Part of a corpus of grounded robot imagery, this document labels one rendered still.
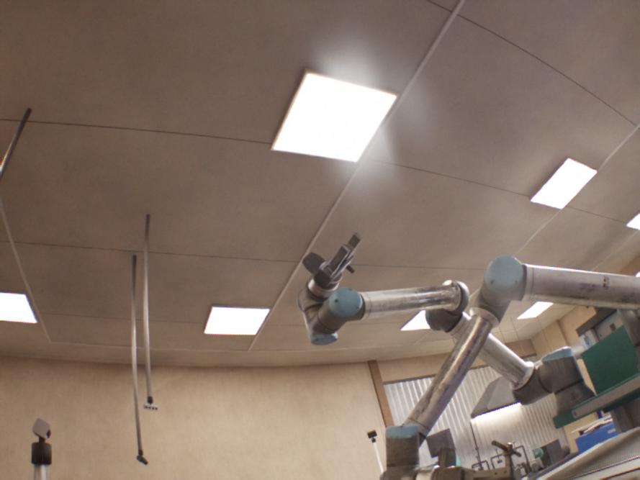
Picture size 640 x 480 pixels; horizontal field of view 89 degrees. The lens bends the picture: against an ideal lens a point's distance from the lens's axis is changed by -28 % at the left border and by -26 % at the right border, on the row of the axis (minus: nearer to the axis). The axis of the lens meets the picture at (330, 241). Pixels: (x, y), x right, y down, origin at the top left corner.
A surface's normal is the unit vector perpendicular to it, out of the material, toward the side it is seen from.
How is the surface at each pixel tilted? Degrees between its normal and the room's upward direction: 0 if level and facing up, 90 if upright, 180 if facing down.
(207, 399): 90
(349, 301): 90
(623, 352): 90
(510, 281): 87
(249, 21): 180
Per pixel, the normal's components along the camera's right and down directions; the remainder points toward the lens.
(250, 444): 0.39, -0.60
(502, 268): -0.29, -0.54
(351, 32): 0.22, 0.80
